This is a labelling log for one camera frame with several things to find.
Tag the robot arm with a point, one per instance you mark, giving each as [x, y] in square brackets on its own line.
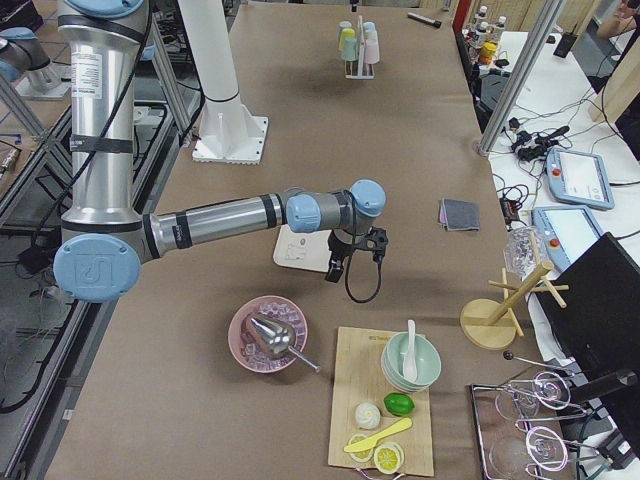
[26, 65]
[105, 241]

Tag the grey folded cloth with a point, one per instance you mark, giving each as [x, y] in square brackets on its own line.
[458, 215]

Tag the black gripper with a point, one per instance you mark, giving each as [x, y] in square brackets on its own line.
[339, 248]

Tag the teach pendant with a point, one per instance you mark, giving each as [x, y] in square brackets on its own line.
[578, 178]
[568, 231]

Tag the metal ice scoop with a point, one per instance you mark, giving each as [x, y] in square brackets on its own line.
[276, 338]

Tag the grey cup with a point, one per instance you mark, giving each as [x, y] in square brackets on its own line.
[343, 25]

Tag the pink ice bowl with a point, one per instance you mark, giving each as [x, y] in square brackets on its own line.
[244, 347]

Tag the aluminium frame post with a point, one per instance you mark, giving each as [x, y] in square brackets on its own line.
[533, 45]

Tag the green lime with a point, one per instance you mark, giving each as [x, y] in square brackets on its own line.
[399, 404]

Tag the wooden mug tree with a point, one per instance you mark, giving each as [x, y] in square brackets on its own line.
[493, 325]

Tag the white cup rack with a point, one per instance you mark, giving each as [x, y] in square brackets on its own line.
[358, 70]

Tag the yellow cup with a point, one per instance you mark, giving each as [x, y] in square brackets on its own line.
[345, 33]

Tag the bamboo cutting board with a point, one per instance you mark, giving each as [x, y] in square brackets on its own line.
[358, 378]

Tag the cream cup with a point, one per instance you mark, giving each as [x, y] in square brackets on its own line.
[371, 35]

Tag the clear plastic bag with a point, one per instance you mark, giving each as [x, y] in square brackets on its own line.
[523, 250]

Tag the white ceramic spoon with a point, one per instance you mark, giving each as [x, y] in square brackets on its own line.
[409, 368]

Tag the pink cup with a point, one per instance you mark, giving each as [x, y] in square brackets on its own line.
[371, 52]

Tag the green cup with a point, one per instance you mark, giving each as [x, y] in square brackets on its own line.
[349, 52]

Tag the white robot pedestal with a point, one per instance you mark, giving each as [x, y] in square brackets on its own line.
[228, 132]

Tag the black monitor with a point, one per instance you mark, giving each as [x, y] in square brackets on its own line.
[599, 326]

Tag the metal glass rack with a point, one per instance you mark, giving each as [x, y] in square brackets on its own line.
[537, 428]

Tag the far teach pendant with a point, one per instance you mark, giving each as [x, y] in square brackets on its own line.
[578, 178]

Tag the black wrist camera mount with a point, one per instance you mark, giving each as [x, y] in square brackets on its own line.
[376, 242]

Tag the yellow plastic knife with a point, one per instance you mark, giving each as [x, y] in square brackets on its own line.
[370, 442]

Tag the near teach pendant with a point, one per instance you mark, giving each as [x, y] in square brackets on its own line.
[568, 231]

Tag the metal tube black cap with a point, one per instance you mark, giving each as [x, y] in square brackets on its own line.
[424, 20]

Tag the cream rabbit tray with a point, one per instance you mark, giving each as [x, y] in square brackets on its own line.
[305, 251]

